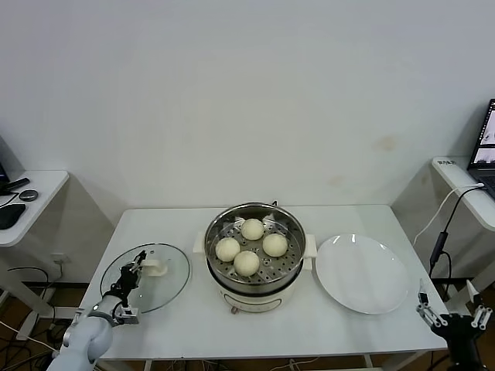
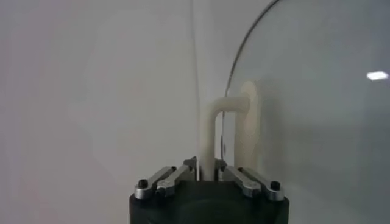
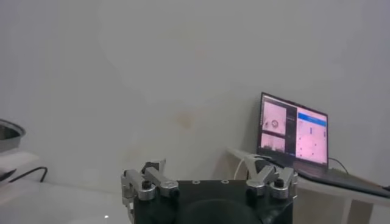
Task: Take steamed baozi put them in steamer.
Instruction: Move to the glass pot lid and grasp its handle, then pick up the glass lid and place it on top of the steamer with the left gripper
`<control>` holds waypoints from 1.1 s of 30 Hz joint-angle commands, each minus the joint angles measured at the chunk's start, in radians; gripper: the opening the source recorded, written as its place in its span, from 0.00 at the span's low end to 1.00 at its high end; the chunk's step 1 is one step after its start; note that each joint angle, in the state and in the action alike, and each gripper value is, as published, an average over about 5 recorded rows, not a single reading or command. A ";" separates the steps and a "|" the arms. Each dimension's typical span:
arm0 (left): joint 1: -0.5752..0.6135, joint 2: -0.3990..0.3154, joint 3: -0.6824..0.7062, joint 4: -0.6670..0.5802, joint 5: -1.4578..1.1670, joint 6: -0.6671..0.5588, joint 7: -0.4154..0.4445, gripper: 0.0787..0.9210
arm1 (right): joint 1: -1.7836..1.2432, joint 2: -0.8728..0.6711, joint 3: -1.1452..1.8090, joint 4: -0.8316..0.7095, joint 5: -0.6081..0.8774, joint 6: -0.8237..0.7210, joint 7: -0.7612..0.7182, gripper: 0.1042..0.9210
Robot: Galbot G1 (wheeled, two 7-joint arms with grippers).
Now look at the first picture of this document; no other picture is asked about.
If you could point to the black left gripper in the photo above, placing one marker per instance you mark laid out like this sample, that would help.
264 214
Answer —
125 282

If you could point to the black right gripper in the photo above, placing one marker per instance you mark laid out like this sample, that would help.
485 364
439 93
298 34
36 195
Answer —
458 328

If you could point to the white steamed baozi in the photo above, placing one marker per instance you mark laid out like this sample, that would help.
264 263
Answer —
246 263
227 248
275 244
252 229

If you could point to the stainless steel steamer basket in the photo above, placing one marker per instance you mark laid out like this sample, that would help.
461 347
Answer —
290 263

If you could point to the white round plate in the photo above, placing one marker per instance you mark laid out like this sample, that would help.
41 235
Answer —
356 274

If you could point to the white side desk with monitor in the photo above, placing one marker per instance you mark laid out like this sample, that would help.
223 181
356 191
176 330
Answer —
46 185

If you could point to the cream electric cooker base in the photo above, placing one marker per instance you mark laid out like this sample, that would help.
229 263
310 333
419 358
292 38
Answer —
255 299

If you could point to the grey round disc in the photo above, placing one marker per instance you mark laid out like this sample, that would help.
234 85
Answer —
29 194

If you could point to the black computer mouse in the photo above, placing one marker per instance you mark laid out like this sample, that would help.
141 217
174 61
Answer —
11 214

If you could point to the black remote control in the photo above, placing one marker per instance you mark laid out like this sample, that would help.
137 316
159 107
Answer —
19 182

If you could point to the black open laptop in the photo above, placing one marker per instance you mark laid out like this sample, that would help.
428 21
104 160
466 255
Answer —
485 154

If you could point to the black computer monitor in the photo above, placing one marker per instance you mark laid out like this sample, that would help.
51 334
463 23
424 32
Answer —
2 170

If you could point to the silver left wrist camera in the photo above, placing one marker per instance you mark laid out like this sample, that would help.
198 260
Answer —
127 315

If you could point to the white wall socket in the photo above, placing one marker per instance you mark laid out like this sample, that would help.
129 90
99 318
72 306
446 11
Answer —
60 258

